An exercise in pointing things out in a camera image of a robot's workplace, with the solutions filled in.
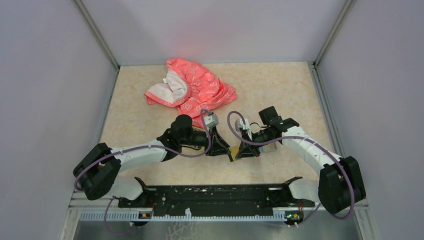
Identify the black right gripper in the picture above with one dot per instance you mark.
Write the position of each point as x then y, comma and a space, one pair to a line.
247, 150

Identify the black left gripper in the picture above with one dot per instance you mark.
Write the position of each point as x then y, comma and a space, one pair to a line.
218, 146

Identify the beige blue card holder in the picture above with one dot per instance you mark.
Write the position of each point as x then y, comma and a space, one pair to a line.
271, 147

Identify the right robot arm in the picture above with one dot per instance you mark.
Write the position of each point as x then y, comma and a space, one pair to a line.
340, 184

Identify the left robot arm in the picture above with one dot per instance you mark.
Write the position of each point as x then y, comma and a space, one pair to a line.
98, 173

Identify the pink patterned cloth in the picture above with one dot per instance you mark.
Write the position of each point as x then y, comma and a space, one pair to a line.
190, 87

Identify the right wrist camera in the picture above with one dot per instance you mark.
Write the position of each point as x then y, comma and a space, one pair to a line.
242, 125

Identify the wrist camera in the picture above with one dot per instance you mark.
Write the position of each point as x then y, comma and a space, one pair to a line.
242, 125
211, 120

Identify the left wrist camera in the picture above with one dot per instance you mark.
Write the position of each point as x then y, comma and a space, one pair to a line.
211, 120

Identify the white slotted cable duct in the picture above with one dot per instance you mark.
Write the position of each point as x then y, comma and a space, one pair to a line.
135, 216

